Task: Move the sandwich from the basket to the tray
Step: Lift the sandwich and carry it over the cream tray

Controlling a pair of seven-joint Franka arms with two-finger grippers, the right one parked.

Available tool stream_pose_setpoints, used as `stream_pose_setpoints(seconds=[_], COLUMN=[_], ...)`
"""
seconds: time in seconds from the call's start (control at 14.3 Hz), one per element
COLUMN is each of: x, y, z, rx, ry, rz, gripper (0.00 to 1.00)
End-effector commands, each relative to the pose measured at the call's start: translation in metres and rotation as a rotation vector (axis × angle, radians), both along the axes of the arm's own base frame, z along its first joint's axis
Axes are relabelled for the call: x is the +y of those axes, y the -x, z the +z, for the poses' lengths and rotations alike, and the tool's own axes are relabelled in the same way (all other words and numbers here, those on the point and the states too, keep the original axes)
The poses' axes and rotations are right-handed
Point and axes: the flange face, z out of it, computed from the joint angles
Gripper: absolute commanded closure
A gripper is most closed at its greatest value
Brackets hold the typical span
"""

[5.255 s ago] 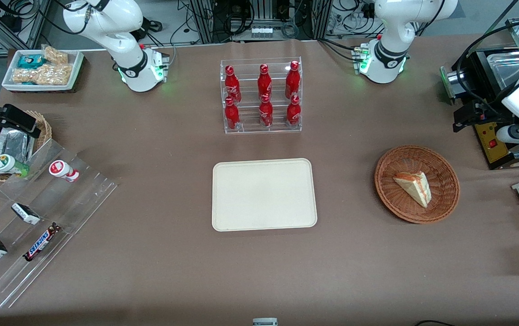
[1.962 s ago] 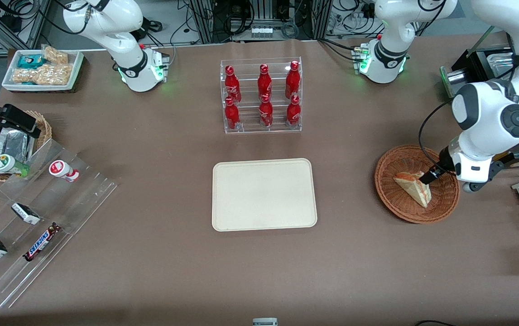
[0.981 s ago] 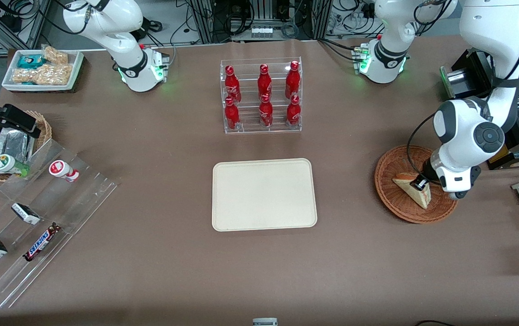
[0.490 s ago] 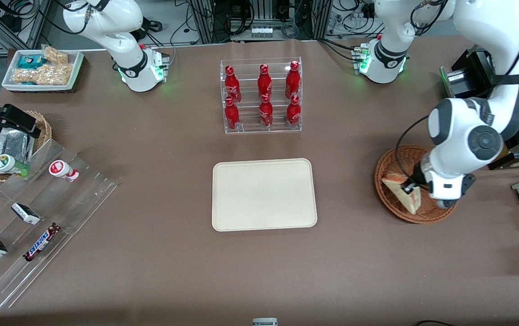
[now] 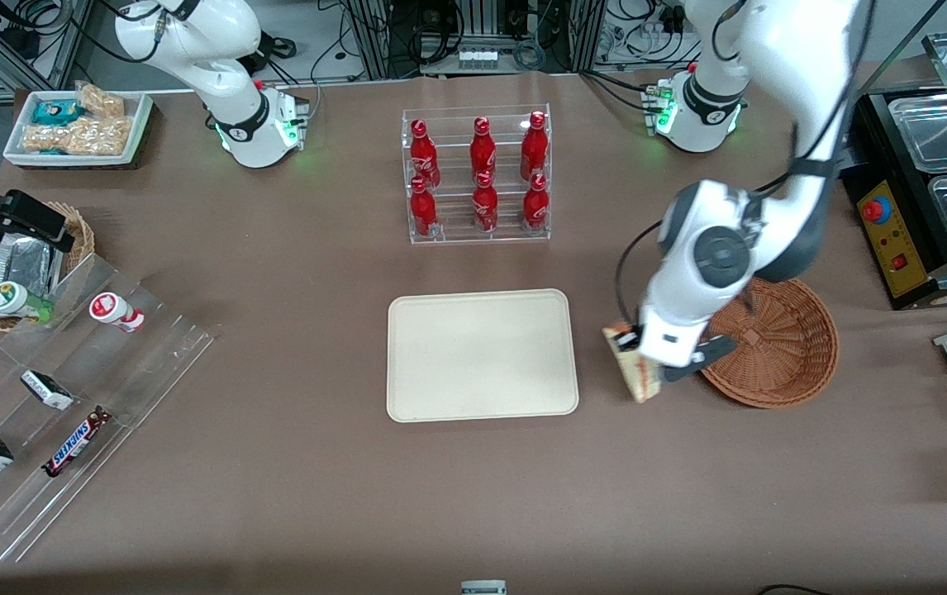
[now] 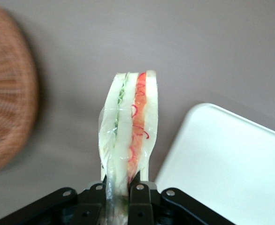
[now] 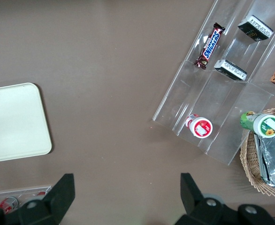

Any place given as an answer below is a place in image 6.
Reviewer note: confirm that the triangular sandwich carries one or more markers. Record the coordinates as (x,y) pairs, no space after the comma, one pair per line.
(128,122)

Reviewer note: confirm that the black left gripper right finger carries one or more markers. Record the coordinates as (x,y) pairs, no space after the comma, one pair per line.
(142,206)

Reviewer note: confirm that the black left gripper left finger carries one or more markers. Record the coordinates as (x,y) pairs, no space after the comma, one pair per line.
(90,206)

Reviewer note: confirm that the cream rectangular serving tray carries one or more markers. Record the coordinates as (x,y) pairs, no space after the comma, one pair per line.
(222,164)

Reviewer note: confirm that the round brown wicker basket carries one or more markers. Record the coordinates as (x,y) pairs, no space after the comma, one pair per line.
(8,89)

